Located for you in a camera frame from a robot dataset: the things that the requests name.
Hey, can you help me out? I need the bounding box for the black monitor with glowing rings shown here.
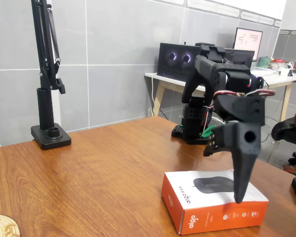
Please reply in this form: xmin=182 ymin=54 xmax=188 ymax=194
xmin=158 ymin=42 xmax=201 ymax=80

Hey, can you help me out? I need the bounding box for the round wooden coaster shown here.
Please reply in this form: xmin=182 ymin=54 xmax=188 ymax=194
xmin=0 ymin=213 xmax=21 ymax=237

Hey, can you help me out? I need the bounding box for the monitor with white screen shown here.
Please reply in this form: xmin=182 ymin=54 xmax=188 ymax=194
xmin=232 ymin=27 xmax=264 ymax=63

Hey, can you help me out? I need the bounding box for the orange white mouse box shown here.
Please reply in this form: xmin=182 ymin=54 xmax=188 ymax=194
xmin=161 ymin=169 xmax=270 ymax=236

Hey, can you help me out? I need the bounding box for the black office chair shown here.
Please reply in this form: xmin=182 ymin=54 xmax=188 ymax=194
xmin=271 ymin=107 xmax=296 ymax=176

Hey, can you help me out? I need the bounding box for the green clamp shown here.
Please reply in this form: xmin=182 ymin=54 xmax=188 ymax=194
xmin=199 ymin=123 xmax=224 ymax=137

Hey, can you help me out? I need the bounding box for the green bag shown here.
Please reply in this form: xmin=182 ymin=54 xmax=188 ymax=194
xmin=257 ymin=56 xmax=272 ymax=68

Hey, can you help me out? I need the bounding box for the red white servo cable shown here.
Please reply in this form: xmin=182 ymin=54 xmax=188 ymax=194
xmin=213 ymin=89 xmax=276 ymax=97

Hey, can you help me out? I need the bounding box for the white desk with wooden legs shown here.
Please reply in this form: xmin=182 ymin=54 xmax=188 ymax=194
xmin=144 ymin=64 xmax=296 ymax=122

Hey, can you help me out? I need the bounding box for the low black monitor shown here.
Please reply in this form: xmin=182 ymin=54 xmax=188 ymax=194
xmin=223 ymin=48 xmax=255 ymax=68

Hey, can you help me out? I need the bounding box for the black stand clamp base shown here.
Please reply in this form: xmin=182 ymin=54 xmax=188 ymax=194
xmin=30 ymin=87 xmax=73 ymax=151

